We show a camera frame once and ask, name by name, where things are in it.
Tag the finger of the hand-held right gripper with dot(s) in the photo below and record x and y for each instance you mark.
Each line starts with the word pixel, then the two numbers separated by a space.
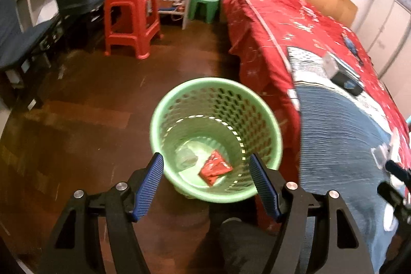
pixel 398 171
pixel 393 197

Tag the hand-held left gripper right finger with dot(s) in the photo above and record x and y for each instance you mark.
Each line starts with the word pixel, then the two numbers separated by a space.
pixel 263 187

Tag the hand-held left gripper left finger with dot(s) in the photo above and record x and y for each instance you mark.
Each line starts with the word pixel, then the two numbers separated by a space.
pixel 151 184

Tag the green plastic mesh basket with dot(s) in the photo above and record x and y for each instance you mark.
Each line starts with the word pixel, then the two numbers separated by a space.
pixel 224 100

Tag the white round plate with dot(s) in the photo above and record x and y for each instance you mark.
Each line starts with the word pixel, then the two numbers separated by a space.
pixel 380 154

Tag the clear crumpled plastic piece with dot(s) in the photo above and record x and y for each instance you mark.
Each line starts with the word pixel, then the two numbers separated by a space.
pixel 185 157

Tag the red snack wrapper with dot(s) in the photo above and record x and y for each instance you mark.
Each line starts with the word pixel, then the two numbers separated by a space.
pixel 215 166

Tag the black box with blue label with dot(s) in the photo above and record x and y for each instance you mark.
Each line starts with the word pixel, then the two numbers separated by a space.
pixel 346 79

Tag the small blue cloth item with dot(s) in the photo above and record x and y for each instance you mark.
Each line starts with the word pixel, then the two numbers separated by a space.
pixel 350 44

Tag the white wardrobe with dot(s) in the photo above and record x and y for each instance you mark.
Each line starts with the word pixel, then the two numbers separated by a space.
pixel 385 23

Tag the red printed bed sheet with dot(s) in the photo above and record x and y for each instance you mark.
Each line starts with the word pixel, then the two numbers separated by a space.
pixel 263 14

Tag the green plastic stool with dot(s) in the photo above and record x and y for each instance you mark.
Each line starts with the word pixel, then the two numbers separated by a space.
pixel 204 1

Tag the dark cushioned chair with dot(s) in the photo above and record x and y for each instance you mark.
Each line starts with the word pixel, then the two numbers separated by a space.
pixel 19 39

